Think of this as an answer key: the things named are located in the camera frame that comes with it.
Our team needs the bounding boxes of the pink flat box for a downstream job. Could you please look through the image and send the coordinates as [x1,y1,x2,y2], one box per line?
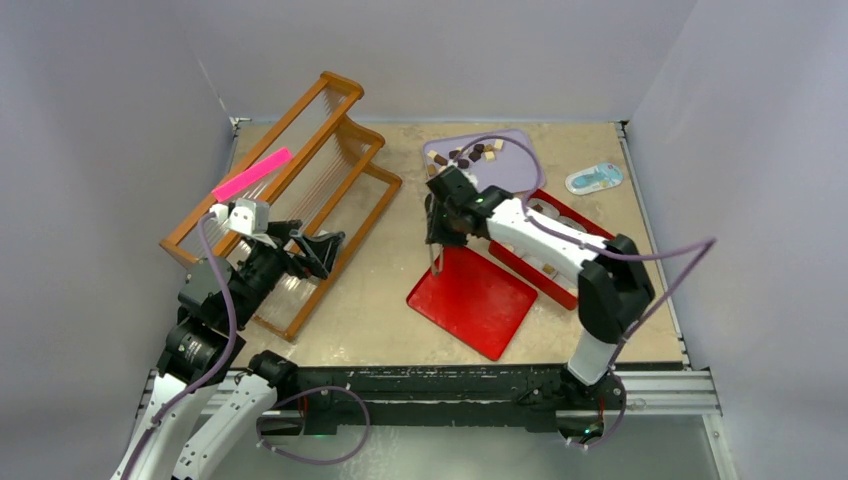
[212,147,293,203]

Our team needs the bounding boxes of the lavender plastic tray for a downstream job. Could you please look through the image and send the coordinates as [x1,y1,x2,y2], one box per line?
[421,128,546,193]

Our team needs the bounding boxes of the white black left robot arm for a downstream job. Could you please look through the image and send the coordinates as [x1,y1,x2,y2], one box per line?
[113,215,345,479]

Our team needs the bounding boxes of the red box lid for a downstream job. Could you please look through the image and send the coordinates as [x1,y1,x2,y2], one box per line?
[406,247,538,361]

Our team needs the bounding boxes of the black metal base rail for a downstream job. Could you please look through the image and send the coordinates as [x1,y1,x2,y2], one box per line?
[139,364,720,439]

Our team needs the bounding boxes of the red chocolate box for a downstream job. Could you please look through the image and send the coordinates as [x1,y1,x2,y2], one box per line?
[488,190,614,310]

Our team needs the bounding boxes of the black handled metal tongs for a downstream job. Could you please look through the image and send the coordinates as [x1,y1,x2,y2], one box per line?
[427,243,445,277]

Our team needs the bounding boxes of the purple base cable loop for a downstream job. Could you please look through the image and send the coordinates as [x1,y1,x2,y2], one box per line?
[254,384,373,466]

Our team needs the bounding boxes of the orange wooden shelf rack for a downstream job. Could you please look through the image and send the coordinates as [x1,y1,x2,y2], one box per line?
[159,70,403,343]

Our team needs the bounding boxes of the white blue oval package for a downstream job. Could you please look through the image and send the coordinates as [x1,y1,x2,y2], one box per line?
[565,162,624,196]

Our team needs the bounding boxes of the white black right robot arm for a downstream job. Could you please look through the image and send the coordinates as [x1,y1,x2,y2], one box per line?
[425,166,655,407]

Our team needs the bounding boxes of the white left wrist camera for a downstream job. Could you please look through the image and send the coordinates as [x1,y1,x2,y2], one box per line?
[208,198,276,247]

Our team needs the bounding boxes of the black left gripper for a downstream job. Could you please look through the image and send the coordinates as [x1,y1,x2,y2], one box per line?
[229,218,342,327]

